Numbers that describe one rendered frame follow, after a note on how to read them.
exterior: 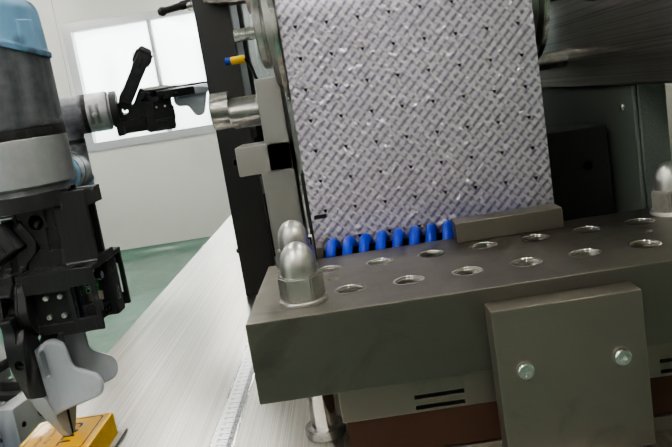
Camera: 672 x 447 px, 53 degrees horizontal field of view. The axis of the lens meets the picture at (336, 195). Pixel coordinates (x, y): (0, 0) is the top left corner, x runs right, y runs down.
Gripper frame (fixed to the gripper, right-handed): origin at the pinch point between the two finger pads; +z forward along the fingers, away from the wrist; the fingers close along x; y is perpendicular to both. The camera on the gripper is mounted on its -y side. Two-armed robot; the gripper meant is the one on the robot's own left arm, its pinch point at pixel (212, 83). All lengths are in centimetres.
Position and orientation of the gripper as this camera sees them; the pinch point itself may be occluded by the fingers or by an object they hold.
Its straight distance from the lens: 137.8
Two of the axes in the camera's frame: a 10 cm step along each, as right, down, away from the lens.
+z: 9.6, -1.8, 2.1
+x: 2.5, 2.4, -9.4
